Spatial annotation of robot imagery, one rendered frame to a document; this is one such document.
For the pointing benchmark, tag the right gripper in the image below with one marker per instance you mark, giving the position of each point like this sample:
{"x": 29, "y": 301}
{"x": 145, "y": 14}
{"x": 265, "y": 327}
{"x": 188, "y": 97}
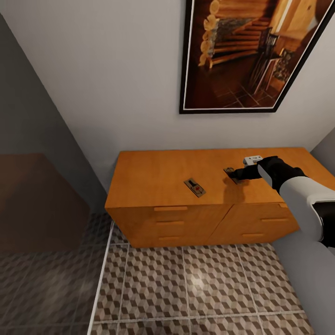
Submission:
{"x": 243, "y": 173}

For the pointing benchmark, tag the cabinet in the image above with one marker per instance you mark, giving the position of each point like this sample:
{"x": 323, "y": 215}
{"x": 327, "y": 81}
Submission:
{"x": 151, "y": 204}

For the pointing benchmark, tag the picture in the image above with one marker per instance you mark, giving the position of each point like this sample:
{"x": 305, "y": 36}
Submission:
{"x": 242, "y": 56}

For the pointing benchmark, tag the mousetrap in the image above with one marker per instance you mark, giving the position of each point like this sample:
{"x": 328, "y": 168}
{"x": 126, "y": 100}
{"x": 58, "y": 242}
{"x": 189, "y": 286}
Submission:
{"x": 195, "y": 187}
{"x": 230, "y": 170}

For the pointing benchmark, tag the shower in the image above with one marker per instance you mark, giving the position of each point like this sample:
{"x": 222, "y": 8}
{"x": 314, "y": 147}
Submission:
{"x": 99, "y": 285}

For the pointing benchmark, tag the door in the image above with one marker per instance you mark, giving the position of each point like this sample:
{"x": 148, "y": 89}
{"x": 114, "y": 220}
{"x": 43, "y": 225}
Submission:
{"x": 54, "y": 227}

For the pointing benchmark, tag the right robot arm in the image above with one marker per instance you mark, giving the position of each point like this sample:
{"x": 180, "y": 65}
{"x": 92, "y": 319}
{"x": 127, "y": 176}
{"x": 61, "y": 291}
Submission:
{"x": 311, "y": 203}

